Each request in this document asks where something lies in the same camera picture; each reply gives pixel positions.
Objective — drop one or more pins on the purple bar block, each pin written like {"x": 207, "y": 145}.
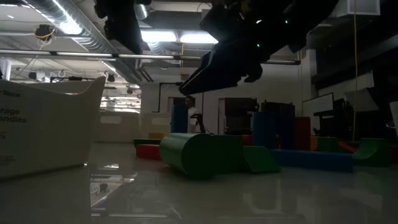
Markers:
{"x": 285, "y": 127}

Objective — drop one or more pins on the green cylinder block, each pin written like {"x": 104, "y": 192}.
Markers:
{"x": 186, "y": 155}

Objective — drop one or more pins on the green arch block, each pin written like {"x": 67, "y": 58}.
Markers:
{"x": 371, "y": 152}

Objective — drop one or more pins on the ceiling light panel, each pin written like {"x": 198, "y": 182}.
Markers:
{"x": 199, "y": 38}
{"x": 158, "y": 35}

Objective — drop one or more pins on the silver ventilation duct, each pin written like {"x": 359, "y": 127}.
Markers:
{"x": 93, "y": 37}

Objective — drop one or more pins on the horizontal ceiling pipe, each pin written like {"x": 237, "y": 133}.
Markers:
{"x": 93, "y": 55}

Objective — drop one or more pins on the green bar block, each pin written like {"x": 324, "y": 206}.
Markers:
{"x": 328, "y": 144}

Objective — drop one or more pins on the red bar block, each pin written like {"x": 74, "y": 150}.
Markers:
{"x": 148, "y": 152}
{"x": 302, "y": 133}

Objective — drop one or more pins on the whiteboard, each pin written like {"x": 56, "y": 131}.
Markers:
{"x": 317, "y": 105}

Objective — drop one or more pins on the white ceiling unit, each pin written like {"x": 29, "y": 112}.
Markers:
{"x": 354, "y": 7}

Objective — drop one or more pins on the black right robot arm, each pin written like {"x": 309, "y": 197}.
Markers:
{"x": 311, "y": 15}

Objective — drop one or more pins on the green cube block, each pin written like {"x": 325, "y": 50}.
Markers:
{"x": 146, "y": 142}

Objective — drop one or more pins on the yellow bar block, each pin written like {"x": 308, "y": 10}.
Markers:
{"x": 156, "y": 136}

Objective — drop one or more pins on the yellow small block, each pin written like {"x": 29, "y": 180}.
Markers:
{"x": 314, "y": 143}

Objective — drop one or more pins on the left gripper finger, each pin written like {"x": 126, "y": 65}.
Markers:
{"x": 124, "y": 25}

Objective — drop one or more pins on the black cabinet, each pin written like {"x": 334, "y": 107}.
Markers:
{"x": 239, "y": 115}

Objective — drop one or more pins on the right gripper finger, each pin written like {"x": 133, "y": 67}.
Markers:
{"x": 211, "y": 77}

